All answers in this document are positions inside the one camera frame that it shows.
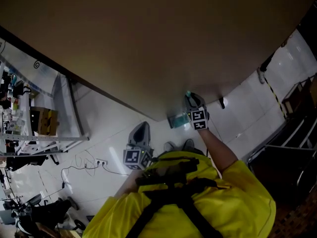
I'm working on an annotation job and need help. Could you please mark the yellow shirt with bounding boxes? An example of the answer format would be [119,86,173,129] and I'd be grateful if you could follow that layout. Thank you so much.
[82,150,277,238]

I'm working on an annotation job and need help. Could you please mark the white metal shelf rack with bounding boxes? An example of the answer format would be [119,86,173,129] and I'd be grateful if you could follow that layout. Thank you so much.
[0,56,90,156]

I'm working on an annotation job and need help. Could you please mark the black cable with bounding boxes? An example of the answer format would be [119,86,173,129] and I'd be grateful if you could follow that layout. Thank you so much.
[60,150,130,191]

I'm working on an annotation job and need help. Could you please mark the person's grey right shoe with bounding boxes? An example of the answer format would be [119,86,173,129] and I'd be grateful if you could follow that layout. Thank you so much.
[182,138,195,150]

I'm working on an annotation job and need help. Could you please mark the black metal frame rack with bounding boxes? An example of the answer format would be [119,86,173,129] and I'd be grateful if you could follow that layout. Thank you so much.
[247,113,317,198]

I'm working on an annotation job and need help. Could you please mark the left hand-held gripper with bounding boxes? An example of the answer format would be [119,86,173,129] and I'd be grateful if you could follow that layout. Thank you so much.
[123,121,155,171]

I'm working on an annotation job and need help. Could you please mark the person's grey shoe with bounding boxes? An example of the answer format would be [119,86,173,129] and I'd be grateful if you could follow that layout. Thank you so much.
[182,138,195,150]
[163,141,178,152]

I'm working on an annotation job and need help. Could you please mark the yellow black striped floor tape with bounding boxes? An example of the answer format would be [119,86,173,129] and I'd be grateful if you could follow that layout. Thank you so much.
[263,75,287,120]

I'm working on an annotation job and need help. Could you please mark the person's grey left shoe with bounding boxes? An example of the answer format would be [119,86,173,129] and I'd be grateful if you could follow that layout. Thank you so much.
[163,141,178,152]

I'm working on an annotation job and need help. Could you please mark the person's right forearm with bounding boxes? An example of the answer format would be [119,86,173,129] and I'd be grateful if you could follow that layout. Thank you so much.
[198,127,240,173]

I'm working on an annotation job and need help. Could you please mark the yellow and black cardboard box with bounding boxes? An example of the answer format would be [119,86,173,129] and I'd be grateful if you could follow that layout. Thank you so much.
[30,106,60,136]

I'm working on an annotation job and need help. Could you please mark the teal mop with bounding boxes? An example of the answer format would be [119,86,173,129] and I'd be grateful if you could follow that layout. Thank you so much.
[167,90,193,130]

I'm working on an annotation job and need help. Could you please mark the wooden crate cart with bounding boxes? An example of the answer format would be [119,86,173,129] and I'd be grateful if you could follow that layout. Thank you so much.
[281,73,317,114]

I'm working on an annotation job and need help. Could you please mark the person's left forearm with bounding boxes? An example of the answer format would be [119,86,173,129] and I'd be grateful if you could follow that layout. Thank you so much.
[113,169,145,198]

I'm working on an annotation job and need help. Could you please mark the black office chair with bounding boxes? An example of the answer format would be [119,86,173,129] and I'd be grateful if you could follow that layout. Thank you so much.
[5,154,60,173]

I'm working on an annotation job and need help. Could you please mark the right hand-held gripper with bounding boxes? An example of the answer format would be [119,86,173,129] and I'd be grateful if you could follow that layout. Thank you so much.
[183,93,211,131]

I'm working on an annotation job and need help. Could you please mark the black chest harness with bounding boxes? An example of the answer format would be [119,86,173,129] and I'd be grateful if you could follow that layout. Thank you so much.
[125,157,224,238]

